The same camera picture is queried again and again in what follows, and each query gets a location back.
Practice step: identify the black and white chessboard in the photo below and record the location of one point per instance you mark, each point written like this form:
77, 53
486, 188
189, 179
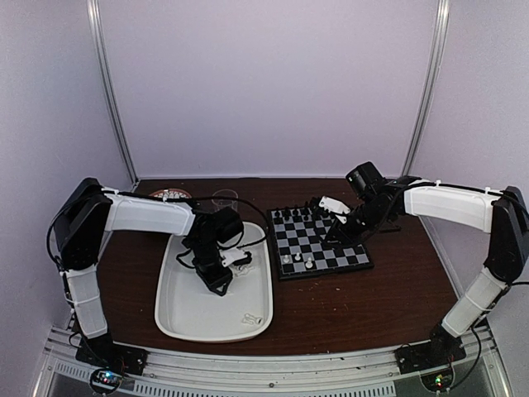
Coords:
306, 238

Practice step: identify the white chess piece pair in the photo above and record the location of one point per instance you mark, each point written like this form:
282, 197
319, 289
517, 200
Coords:
251, 319

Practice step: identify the patterned ceramic plate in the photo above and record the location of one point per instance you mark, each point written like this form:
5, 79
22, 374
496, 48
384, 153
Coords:
171, 193

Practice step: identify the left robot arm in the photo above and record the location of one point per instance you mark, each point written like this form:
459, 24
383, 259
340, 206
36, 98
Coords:
92, 211

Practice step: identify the front aluminium rail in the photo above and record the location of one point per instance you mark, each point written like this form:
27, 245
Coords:
372, 372

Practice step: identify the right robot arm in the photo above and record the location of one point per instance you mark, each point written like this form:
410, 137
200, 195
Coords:
500, 215

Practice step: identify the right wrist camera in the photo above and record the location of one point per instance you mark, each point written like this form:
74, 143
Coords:
333, 205

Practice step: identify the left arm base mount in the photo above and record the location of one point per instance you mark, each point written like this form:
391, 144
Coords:
118, 358

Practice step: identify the aluminium frame post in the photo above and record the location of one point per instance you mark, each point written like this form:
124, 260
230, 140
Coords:
438, 44
95, 22

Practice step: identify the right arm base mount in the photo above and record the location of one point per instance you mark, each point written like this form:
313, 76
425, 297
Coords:
427, 355

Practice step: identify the right aluminium frame post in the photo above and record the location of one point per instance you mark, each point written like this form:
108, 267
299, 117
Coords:
438, 44

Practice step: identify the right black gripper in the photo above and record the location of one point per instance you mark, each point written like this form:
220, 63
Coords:
337, 231

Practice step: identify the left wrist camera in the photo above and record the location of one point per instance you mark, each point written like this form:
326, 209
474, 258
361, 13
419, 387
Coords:
235, 257

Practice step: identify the clear drinking glass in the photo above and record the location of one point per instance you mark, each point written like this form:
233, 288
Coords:
225, 198

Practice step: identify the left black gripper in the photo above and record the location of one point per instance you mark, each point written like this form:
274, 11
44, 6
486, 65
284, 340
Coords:
216, 280

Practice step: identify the left aluminium frame post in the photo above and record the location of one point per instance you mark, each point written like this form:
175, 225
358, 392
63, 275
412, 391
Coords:
95, 22

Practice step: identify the black chess pieces row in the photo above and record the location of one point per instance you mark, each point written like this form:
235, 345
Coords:
309, 211

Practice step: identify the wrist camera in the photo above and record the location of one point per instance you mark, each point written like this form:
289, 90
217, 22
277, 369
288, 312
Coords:
333, 205
235, 257

